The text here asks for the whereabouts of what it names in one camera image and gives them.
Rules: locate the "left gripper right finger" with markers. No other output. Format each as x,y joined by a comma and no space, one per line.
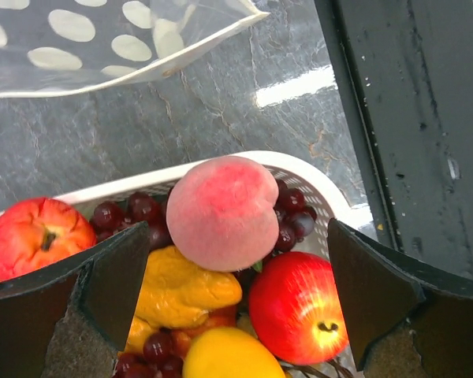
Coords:
404,318

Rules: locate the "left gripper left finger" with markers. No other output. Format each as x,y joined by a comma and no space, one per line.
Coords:
71,318

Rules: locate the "pink peach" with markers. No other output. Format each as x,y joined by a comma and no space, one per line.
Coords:
221,216

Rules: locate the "clear polka dot zip bag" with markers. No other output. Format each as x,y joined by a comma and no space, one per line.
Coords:
59,48

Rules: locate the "dark purple grape bunch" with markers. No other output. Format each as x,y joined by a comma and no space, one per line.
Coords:
157,359

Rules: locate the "red apple back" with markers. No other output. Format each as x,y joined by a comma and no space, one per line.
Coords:
38,232

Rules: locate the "red apple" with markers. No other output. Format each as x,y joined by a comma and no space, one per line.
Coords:
38,232
295,311

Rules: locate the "yellow ginger root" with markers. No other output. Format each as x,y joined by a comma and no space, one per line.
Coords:
176,293

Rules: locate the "red apple front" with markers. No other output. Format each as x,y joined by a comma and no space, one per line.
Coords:
295,311

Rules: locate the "dark grape bunch right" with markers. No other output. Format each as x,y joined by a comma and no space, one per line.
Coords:
296,219

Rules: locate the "yellow lemon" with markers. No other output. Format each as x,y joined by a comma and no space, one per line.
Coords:
229,352

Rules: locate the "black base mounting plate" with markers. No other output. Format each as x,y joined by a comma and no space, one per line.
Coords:
404,71

